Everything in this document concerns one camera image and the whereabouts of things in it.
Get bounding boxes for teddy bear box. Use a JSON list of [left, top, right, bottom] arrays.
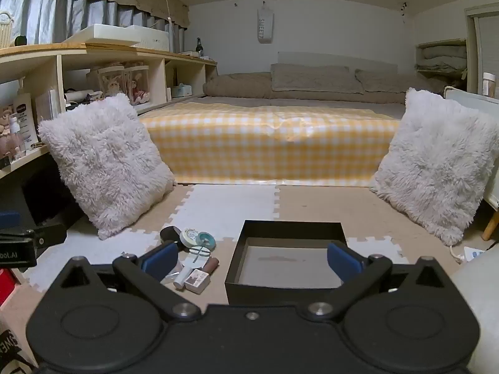
[[0, 104, 15, 157]]

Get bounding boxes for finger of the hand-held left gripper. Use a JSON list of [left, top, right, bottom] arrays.
[[0, 211, 21, 230], [0, 222, 68, 248]]

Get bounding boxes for fluffy white pillow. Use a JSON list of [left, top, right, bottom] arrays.
[[38, 93, 177, 241], [370, 88, 499, 247]]

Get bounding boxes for white pull cord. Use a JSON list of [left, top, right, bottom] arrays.
[[161, 0, 175, 53]]

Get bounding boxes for clear doll display case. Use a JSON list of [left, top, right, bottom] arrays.
[[87, 66, 126, 99], [124, 64, 151, 106]]

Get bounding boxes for flat white box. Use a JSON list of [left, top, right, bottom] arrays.
[[64, 24, 171, 52]]

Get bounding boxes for bed with yellow checkered cover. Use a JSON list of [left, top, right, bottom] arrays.
[[138, 97, 407, 187]]

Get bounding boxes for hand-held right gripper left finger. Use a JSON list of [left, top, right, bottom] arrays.
[[49, 241, 202, 322]]

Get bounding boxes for white paper roll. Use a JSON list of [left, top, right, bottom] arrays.
[[64, 89, 103, 104]]

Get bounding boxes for black cardboard box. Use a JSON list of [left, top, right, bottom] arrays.
[[224, 220, 347, 306]]

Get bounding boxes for foam puzzle floor mat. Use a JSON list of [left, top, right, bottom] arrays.
[[0, 184, 492, 320]]

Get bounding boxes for beige duvet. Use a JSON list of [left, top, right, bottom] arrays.
[[203, 72, 446, 104]]

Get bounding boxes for grey blue curtain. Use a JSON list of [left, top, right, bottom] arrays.
[[0, 0, 191, 54]]

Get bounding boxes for small clear bottle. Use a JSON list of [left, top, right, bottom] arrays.
[[8, 117, 27, 161]]

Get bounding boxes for white wall shelf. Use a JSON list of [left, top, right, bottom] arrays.
[[415, 38, 469, 95]]

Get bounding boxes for white lotion bottle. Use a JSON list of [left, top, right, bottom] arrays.
[[12, 92, 38, 146]]

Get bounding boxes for white wicker basket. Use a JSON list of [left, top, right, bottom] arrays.
[[0, 12, 15, 50]]

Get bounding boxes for cream tape roll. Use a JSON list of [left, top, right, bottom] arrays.
[[179, 228, 202, 248]]

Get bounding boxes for wooden shelf unit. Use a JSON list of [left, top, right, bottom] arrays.
[[0, 42, 219, 182]]

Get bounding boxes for folded beige blanket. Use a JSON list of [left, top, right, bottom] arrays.
[[417, 45, 467, 73]]

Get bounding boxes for white hanging banner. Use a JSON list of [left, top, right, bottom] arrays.
[[257, 3, 276, 45]]

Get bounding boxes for red object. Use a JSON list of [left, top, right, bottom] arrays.
[[0, 268, 18, 307]]

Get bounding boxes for black and white printed bag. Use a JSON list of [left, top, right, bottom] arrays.
[[0, 312, 38, 374]]

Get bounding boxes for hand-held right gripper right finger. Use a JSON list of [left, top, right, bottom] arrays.
[[306, 242, 455, 322]]

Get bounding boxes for pale blue watch link tool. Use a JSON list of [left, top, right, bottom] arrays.
[[173, 245, 213, 290]]

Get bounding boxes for beige bed pillow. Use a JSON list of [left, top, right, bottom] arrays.
[[271, 63, 366, 94], [355, 69, 442, 94]]

